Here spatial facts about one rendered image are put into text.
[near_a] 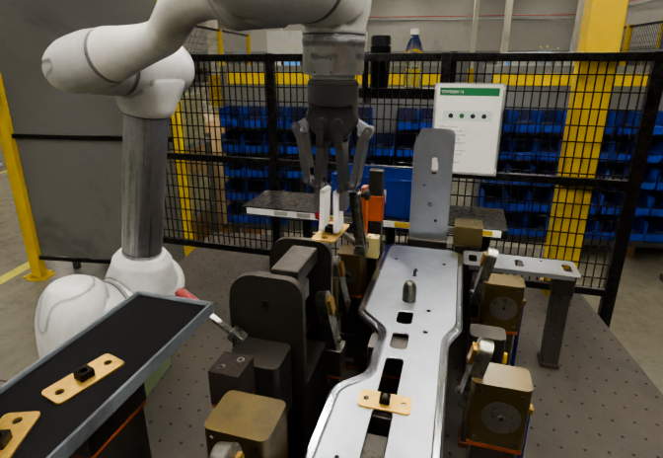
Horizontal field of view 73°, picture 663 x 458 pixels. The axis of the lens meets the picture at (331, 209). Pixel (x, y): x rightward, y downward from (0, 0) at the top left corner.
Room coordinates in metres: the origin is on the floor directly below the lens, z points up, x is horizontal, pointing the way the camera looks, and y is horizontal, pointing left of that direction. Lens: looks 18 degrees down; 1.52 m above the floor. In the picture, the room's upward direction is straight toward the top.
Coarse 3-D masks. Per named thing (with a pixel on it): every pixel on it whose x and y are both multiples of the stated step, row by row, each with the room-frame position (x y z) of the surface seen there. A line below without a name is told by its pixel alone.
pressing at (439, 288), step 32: (384, 256) 1.14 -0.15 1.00; (416, 256) 1.15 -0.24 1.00; (448, 256) 1.15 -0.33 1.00; (384, 288) 0.96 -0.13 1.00; (416, 288) 0.96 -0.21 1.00; (448, 288) 0.96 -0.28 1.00; (384, 320) 0.82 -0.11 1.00; (416, 320) 0.82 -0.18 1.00; (448, 320) 0.82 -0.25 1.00; (384, 352) 0.71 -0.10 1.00; (416, 352) 0.71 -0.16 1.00; (352, 384) 0.62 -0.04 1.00; (416, 384) 0.62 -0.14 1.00; (320, 416) 0.55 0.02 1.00; (352, 416) 0.55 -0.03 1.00; (416, 416) 0.55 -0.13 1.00; (320, 448) 0.49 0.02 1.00; (352, 448) 0.49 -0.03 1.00; (416, 448) 0.49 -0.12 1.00
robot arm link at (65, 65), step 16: (80, 32) 0.87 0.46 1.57; (48, 48) 0.90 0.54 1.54; (64, 48) 0.86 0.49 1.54; (80, 48) 0.84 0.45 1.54; (48, 64) 0.89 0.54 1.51; (64, 64) 0.86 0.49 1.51; (80, 64) 0.85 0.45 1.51; (48, 80) 0.92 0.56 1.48; (64, 80) 0.88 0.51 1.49; (80, 80) 0.86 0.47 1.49; (96, 80) 0.86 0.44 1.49; (128, 80) 0.94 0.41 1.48
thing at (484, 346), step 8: (472, 344) 0.61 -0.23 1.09; (480, 344) 0.59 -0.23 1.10; (488, 344) 0.59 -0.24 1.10; (472, 352) 0.59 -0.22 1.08; (480, 352) 0.58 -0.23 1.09; (488, 352) 0.58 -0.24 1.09; (472, 360) 0.59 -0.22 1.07; (480, 360) 0.58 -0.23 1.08; (488, 360) 0.58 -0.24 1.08; (472, 368) 0.59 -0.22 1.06; (480, 368) 0.58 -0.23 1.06; (464, 376) 0.62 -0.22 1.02; (472, 376) 0.59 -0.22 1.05; (480, 376) 0.58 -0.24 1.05; (464, 384) 0.60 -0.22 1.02; (456, 392) 0.60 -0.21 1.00; (464, 392) 0.59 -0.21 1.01; (464, 400) 0.59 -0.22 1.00; (464, 408) 0.59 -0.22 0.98
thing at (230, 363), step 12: (216, 360) 0.55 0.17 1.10; (228, 360) 0.55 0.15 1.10; (240, 360) 0.55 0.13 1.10; (252, 360) 0.56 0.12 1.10; (216, 372) 0.53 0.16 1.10; (228, 372) 0.53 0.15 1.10; (240, 372) 0.53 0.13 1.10; (252, 372) 0.56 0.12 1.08; (216, 384) 0.53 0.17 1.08; (228, 384) 0.52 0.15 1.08; (240, 384) 0.52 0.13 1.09; (252, 384) 0.55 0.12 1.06; (216, 396) 0.53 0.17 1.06
